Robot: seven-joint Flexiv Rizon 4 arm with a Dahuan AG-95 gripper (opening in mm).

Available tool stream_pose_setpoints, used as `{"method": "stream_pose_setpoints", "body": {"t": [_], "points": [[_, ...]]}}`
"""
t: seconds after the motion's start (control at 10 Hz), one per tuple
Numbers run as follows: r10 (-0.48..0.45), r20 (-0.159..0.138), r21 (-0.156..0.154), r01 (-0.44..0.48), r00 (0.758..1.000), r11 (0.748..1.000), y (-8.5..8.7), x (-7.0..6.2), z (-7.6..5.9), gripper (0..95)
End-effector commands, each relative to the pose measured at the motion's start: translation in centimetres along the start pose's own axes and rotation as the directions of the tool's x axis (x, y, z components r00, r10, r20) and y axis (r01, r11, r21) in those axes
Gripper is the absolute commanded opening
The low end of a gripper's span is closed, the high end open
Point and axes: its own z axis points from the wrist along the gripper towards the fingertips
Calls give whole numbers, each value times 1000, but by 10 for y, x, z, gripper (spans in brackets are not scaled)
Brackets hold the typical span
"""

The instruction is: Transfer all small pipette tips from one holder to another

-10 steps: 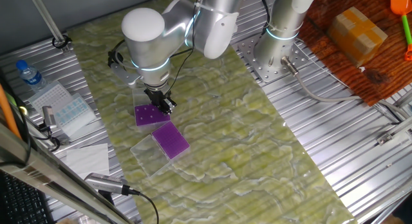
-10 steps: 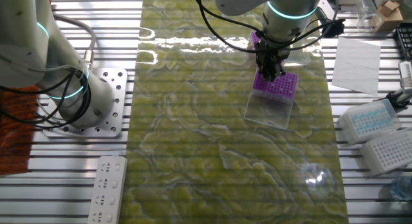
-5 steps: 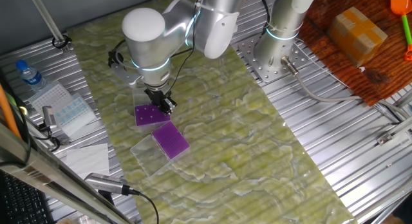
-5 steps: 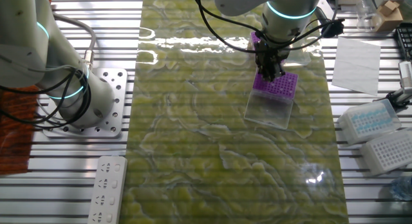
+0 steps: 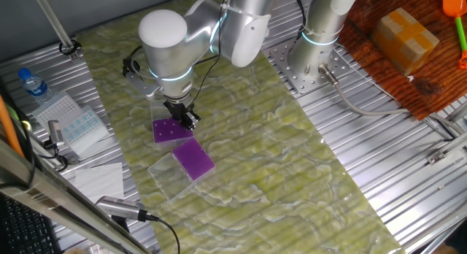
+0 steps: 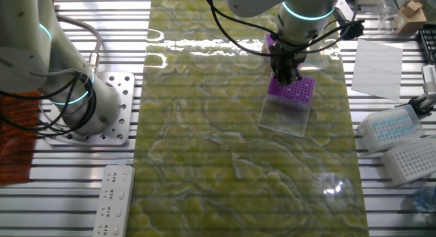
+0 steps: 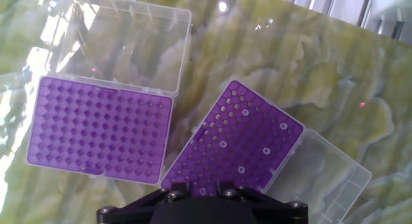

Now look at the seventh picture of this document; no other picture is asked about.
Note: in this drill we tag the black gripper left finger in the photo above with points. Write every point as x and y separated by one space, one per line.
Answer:
125 214

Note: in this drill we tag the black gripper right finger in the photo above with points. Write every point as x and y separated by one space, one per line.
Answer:
283 214

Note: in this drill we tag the small clear pipette tip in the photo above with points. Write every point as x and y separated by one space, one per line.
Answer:
266 150
241 169
223 143
202 190
283 125
245 112

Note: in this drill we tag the purple rack pipette tip box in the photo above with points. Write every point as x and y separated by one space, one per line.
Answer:
96 130
251 134

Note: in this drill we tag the green marble pattern mat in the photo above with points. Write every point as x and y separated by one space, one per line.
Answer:
273 56

